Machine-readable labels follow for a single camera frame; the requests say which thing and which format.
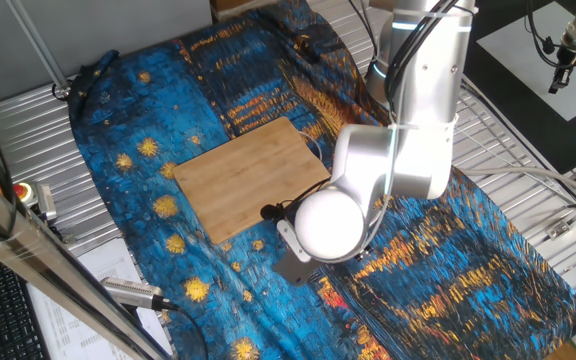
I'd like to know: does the steel cleaver knife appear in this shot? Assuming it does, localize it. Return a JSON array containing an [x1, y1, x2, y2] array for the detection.
[[270, 247, 325, 288]]

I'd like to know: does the bamboo cutting board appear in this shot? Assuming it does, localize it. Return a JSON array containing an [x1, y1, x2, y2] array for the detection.
[[172, 115, 332, 245]]

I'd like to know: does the starry night print tablecloth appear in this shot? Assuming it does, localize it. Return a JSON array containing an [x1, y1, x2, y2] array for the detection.
[[67, 0, 576, 360]]

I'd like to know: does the printed white paper sheet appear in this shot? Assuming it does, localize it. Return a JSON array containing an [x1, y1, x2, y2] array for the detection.
[[26, 238, 174, 360]]

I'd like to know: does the red emergency stop button box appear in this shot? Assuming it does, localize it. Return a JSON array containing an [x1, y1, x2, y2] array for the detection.
[[12, 180, 58, 222]]

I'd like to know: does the grey mat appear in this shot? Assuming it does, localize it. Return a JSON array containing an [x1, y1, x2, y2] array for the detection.
[[476, 2, 576, 122]]

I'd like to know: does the grey metal rod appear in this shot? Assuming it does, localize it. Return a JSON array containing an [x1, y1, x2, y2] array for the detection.
[[6, 0, 73, 100]]

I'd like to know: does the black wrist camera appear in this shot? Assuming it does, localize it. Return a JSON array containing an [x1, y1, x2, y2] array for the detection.
[[259, 203, 286, 223]]

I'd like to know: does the white camera mounting bracket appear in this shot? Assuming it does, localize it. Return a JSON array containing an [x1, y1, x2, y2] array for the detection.
[[275, 219, 315, 264]]

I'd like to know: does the black camera cable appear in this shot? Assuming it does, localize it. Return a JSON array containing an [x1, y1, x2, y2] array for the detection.
[[160, 298, 210, 360]]

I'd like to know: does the black cable bundle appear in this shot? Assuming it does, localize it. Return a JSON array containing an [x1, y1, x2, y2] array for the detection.
[[347, 0, 462, 119]]

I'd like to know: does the white cable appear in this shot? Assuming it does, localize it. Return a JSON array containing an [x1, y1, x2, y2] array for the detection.
[[455, 74, 576, 204]]

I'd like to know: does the aluminium frame beam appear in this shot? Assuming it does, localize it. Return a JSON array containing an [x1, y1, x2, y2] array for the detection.
[[0, 162, 172, 360]]

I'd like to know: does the black background cable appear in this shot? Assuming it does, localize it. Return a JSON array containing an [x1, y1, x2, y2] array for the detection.
[[524, 0, 576, 69]]

